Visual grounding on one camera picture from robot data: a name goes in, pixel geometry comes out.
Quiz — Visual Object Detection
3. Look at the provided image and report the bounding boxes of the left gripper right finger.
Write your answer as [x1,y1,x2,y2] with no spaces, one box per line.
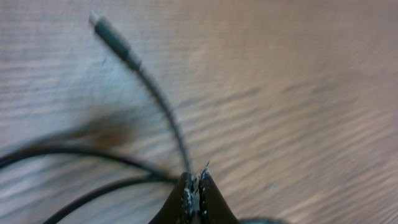
[198,164,239,224]

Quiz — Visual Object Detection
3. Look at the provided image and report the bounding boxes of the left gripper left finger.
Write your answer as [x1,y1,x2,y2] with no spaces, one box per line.
[149,172,195,224]

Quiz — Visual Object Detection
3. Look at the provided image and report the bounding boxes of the black usb cables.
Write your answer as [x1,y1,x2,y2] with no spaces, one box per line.
[0,9,290,224]

